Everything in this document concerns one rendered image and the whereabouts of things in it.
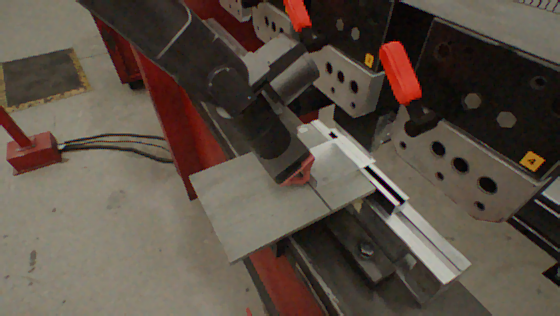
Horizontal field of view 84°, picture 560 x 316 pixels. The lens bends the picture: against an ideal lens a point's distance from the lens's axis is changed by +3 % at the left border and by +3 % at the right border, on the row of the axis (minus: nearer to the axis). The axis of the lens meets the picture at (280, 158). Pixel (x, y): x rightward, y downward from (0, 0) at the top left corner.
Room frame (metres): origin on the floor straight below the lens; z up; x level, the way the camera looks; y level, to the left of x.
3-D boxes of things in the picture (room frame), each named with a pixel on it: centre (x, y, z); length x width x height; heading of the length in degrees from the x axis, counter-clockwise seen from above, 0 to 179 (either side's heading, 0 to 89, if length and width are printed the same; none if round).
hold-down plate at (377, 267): (0.34, -0.10, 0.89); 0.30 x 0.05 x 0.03; 30
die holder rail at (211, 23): (0.88, 0.14, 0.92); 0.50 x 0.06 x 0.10; 30
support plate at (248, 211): (0.33, 0.00, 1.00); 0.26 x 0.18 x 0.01; 120
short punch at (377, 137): (0.40, -0.13, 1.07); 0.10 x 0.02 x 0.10; 30
